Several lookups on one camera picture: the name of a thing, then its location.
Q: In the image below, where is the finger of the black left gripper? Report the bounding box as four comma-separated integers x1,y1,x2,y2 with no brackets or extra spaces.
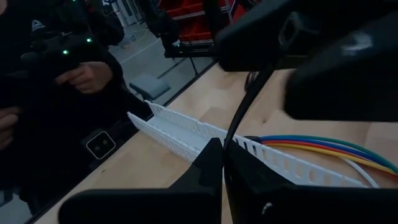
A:
215,0,312,72
284,11,398,123

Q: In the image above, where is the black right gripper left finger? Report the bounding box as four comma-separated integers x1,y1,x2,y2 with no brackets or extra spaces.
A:
58,138,224,224

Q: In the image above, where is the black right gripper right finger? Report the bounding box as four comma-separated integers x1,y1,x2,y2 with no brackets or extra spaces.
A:
224,139,398,224

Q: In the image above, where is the bundle of coloured wires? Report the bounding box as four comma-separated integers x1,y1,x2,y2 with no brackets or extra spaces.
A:
260,134,398,174

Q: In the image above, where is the black zip tie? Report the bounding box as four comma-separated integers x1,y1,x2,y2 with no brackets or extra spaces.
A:
223,63,275,151

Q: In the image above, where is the red insulated wire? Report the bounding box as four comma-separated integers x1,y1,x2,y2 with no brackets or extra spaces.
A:
261,140,389,167

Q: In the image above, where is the blue insulated wire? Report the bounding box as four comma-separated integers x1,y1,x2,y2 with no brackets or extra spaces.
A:
260,136,398,175

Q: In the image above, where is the white slotted cable raceway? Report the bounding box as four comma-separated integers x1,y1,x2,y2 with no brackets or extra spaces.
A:
127,100,369,189

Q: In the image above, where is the black wire bundle sleeve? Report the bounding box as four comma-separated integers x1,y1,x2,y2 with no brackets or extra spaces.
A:
244,135,264,144

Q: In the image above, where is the red storage bin shelf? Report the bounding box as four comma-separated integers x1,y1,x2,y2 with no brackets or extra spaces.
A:
158,0,249,44

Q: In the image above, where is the grey chair armrest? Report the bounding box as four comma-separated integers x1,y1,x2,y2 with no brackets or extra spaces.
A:
129,73,172,101

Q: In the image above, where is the person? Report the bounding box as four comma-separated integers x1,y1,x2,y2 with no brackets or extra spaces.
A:
0,0,153,215

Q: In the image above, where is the person's hand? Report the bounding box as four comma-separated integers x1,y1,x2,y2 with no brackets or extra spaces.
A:
0,106,22,151
54,61,114,95

